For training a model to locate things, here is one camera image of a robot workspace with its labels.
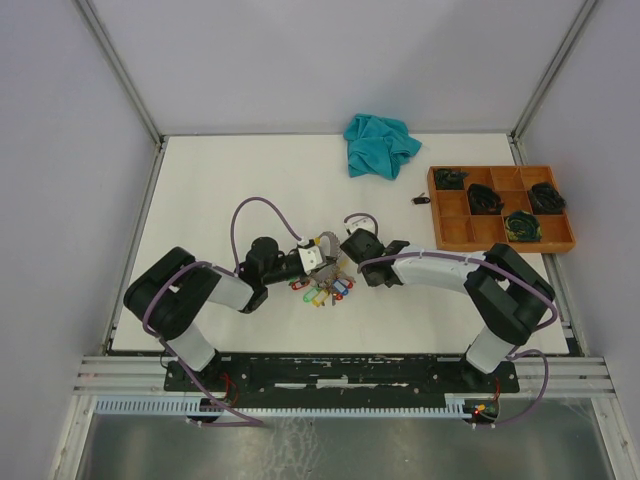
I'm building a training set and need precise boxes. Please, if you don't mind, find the yellow key tag key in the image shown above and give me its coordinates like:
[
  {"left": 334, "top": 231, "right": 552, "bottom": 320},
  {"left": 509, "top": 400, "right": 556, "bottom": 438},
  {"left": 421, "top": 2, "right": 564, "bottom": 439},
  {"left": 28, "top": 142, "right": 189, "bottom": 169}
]
[{"left": 312, "top": 292, "right": 328, "bottom": 306}]

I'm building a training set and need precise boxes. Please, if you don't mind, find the blue key tag key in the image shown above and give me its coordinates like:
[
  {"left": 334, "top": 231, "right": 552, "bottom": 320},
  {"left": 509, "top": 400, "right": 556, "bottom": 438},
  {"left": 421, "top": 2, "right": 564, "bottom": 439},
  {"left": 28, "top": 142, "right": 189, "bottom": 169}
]
[{"left": 333, "top": 279, "right": 353, "bottom": 296}]

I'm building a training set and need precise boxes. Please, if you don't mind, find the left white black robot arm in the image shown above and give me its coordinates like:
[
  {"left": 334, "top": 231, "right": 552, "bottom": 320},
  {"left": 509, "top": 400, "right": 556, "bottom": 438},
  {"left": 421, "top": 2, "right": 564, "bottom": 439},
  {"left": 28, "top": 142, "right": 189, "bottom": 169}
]
[{"left": 123, "top": 237, "right": 337, "bottom": 390}]

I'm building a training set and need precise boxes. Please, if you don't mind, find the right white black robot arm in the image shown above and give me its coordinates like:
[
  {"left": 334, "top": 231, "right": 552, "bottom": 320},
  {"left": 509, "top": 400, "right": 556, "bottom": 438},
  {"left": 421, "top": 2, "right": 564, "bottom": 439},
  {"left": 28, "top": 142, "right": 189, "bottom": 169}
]
[{"left": 341, "top": 229, "right": 558, "bottom": 391}]

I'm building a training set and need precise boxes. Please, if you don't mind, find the red key tag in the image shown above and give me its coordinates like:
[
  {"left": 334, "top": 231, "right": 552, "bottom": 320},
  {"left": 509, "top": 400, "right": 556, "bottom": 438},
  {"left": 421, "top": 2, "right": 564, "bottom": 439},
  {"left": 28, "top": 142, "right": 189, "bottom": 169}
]
[{"left": 290, "top": 280, "right": 309, "bottom": 291}]

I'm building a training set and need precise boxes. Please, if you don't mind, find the black key tag key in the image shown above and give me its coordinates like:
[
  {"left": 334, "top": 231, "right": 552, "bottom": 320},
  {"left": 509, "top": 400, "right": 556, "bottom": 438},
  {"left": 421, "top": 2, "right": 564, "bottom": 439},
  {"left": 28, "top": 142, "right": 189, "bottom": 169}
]
[{"left": 411, "top": 194, "right": 431, "bottom": 205}]

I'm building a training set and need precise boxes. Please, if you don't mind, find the teal cloth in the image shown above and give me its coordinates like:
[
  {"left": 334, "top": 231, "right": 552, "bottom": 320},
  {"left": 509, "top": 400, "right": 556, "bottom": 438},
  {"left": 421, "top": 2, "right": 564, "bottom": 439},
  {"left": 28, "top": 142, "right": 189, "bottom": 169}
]
[{"left": 343, "top": 114, "right": 422, "bottom": 181}]

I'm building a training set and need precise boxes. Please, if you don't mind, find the wooden compartment tray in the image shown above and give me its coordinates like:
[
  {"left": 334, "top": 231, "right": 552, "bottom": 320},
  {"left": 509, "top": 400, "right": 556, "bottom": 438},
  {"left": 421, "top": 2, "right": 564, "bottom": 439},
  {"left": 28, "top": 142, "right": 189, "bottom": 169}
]
[{"left": 427, "top": 165, "right": 576, "bottom": 254}]

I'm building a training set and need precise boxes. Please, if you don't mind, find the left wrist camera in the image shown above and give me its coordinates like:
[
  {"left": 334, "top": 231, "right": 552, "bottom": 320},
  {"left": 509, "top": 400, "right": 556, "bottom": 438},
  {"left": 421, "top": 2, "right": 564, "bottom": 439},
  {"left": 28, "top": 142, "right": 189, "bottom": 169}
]
[{"left": 298, "top": 237, "right": 326, "bottom": 274}]

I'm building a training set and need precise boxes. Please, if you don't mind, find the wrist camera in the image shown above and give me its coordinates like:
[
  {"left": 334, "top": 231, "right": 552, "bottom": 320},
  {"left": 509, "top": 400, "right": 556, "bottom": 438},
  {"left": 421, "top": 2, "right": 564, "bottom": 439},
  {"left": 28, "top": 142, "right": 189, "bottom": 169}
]
[
  {"left": 344, "top": 218, "right": 376, "bottom": 235},
  {"left": 298, "top": 237, "right": 326, "bottom": 274}
]

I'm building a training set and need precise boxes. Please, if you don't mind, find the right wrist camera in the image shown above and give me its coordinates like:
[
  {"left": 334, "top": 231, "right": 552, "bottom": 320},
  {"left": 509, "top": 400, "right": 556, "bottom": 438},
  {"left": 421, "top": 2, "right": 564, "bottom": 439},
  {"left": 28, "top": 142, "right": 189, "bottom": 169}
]
[{"left": 344, "top": 218, "right": 376, "bottom": 235}]

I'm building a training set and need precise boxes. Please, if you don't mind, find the green key tag on ring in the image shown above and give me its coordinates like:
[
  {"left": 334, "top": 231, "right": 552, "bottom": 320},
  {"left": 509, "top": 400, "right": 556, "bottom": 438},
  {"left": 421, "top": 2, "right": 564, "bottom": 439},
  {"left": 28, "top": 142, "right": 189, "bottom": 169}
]
[{"left": 303, "top": 288, "right": 317, "bottom": 303}]

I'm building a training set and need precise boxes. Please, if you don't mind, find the black strap bundle top left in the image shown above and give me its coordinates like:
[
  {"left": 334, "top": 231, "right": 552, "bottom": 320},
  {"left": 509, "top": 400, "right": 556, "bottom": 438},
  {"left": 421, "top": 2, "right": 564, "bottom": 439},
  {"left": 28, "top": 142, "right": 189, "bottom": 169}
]
[{"left": 432, "top": 168, "right": 469, "bottom": 191}]

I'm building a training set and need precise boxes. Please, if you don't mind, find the black strap bundle middle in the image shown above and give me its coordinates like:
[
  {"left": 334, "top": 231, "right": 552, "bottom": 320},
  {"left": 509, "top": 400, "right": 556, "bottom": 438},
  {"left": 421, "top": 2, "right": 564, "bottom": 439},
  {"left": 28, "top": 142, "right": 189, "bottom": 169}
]
[{"left": 466, "top": 182, "right": 506, "bottom": 216}]

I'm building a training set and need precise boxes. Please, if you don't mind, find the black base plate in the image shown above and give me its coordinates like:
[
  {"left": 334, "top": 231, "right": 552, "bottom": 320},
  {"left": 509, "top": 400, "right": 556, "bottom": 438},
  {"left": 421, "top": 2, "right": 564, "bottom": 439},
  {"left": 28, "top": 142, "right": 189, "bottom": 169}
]
[{"left": 195, "top": 353, "right": 520, "bottom": 409}]

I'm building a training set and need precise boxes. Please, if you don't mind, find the black green strap bundle bottom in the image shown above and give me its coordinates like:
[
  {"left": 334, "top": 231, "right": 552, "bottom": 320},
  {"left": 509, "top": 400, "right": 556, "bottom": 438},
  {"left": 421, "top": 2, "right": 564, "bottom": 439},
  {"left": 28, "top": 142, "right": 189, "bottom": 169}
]
[{"left": 502, "top": 209, "right": 544, "bottom": 245}]

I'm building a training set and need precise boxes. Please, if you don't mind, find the black strap bundle right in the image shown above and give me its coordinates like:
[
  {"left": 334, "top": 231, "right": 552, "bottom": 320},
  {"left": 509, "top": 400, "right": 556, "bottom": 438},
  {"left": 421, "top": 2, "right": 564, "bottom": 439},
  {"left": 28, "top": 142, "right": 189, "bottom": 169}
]
[{"left": 528, "top": 181, "right": 567, "bottom": 214}]

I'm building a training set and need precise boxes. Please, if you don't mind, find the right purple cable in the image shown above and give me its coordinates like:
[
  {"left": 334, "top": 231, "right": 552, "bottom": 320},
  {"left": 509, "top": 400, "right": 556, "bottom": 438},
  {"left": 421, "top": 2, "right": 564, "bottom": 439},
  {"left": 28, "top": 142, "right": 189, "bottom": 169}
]
[{"left": 343, "top": 213, "right": 559, "bottom": 429}]

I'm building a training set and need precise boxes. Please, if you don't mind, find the white cable duct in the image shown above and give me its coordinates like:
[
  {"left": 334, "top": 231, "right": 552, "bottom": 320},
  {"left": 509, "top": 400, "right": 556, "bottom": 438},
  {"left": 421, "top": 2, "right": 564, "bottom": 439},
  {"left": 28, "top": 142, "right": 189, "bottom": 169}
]
[{"left": 93, "top": 393, "right": 476, "bottom": 416}]

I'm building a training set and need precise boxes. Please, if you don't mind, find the aluminium frame rail left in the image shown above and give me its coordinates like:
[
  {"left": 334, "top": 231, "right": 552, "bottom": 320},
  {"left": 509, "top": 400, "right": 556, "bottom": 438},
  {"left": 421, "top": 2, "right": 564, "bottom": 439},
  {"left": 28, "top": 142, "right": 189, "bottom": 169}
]
[{"left": 71, "top": 0, "right": 164, "bottom": 145}]

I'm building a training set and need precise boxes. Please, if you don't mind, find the aluminium frame rail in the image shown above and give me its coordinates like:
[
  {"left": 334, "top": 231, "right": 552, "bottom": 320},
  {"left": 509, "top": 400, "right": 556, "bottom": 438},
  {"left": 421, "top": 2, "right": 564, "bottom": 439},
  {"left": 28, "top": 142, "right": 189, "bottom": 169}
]
[
  {"left": 71, "top": 0, "right": 164, "bottom": 145},
  {"left": 509, "top": 0, "right": 601, "bottom": 143}
]

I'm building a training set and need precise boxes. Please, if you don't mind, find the aluminium frame rail right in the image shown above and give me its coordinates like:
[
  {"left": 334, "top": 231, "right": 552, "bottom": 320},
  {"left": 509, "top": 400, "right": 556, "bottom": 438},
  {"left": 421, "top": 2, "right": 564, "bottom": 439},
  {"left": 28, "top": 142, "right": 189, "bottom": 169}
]
[{"left": 509, "top": 0, "right": 601, "bottom": 143}]

